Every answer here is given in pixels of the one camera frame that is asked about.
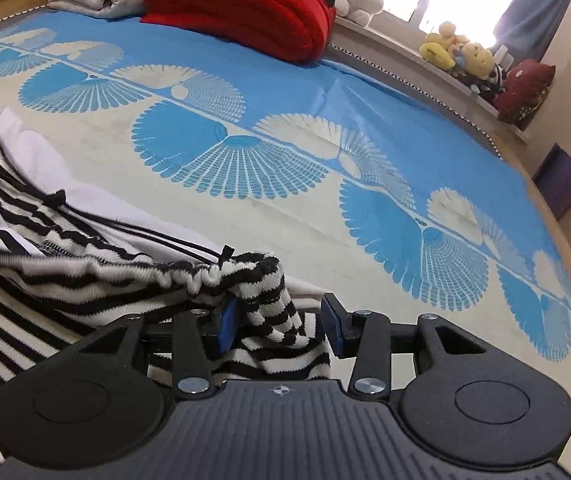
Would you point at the striped hoodie with white vest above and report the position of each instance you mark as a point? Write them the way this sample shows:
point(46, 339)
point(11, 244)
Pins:
point(74, 258)

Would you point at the yellow plush toys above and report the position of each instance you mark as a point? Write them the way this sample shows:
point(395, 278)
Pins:
point(455, 54)

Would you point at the dark red cushion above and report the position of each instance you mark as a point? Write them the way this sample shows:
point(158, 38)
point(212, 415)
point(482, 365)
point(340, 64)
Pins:
point(525, 88)

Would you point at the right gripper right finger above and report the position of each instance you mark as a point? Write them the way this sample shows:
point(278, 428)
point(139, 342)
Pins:
point(364, 335)

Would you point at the purple box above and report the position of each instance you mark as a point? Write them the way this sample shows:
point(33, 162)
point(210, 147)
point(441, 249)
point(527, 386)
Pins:
point(553, 180)

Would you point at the white plush toy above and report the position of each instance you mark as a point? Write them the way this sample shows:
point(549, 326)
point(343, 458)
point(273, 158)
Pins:
point(359, 12)

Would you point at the blue patterned bed sheet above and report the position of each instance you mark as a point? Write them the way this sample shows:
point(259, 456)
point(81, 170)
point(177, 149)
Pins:
point(285, 169)

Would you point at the red folded blanket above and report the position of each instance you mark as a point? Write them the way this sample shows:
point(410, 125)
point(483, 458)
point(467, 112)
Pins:
point(294, 31)

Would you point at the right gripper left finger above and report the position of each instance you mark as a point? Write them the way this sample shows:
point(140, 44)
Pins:
point(199, 339)

